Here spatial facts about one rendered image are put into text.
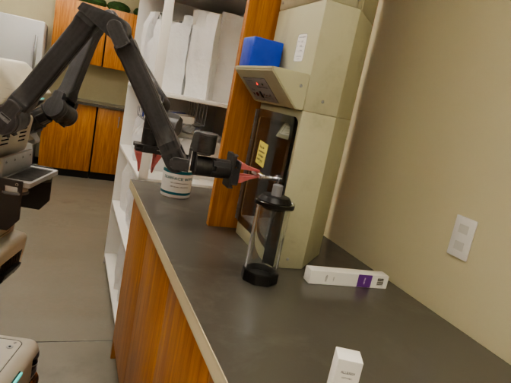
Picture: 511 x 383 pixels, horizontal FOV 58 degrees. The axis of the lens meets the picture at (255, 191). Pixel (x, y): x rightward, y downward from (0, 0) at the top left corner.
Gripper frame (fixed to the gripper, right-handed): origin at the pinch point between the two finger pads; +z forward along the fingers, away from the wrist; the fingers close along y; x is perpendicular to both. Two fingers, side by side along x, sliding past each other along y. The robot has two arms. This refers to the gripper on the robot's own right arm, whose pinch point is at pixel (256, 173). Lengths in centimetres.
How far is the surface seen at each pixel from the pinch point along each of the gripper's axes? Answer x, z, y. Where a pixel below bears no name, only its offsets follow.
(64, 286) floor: 172, -46, -119
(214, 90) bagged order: 128, 18, 22
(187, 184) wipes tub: 63, -4, -19
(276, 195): -20.6, -1.8, -1.8
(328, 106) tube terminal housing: -10.7, 13.4, 23.6
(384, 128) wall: 9, 49, 21
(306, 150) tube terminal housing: -10.6, 9.3, 10.1
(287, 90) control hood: -10.7, -0.4, 25.6
